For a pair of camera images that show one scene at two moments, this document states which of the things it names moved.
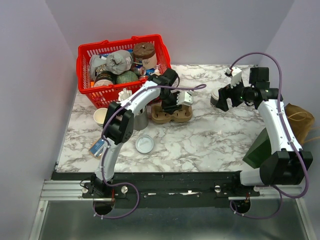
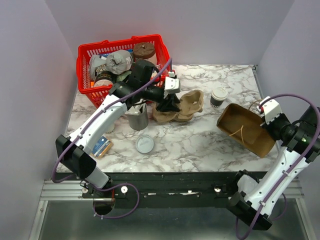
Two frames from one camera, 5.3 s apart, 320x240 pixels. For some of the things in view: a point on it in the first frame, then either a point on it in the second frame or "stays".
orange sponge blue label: [96, 150] stays
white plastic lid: [144, 144] stays
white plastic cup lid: [214, 93] stays
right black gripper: [224, 93] → [269, 126]
